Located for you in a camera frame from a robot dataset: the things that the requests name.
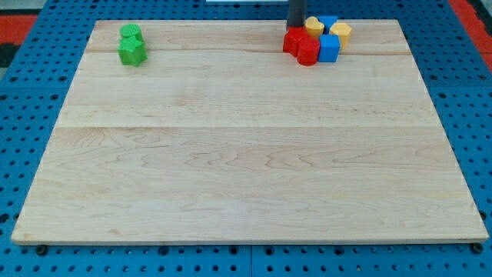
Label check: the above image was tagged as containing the blue cube block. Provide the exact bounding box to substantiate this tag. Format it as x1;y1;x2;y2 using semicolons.
318;35;340;62

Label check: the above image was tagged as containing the dark cylindrical robot arm tool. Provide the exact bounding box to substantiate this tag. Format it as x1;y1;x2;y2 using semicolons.
286;0;308;28

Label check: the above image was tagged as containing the yellow heart block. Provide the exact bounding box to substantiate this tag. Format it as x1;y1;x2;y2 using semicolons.
304;16;325;39

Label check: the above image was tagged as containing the red star block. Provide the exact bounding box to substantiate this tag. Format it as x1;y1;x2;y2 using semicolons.
283;26;308;57

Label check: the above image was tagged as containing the blue block behind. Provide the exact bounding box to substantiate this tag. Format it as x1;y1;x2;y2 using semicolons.
317;15;338;35

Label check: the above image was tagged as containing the green star block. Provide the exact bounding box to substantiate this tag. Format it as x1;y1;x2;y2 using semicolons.
118;36;148;67

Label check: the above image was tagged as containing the green cylinder block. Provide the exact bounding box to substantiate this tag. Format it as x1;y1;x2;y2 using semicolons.
119;23;145;43

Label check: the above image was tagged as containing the red cylinder block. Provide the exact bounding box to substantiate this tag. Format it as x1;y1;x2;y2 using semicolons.
297;37;321;66

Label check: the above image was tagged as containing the light wooden board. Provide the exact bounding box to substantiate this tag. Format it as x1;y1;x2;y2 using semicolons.
12;20;489;245

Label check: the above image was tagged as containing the yellow hexagon block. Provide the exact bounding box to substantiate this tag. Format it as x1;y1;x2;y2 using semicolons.
329;22;352;50

